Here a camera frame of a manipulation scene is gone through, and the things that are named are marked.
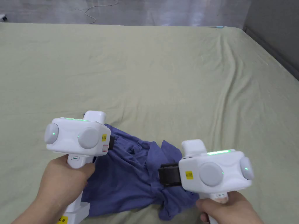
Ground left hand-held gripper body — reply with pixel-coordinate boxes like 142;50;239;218
44;111;115;224

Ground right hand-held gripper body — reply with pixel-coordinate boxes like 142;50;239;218
159;139;255;224

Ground dark blue shirt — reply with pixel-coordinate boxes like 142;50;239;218
82;113;199;222

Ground person's right hand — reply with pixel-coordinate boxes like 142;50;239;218
196;191;265;224

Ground person's left hand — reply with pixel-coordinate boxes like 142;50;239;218
13;155;96;224

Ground bed with pale green sheet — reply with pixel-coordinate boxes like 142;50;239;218
0;22;299;224

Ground white cable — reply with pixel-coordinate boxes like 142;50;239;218
84;0;119;24

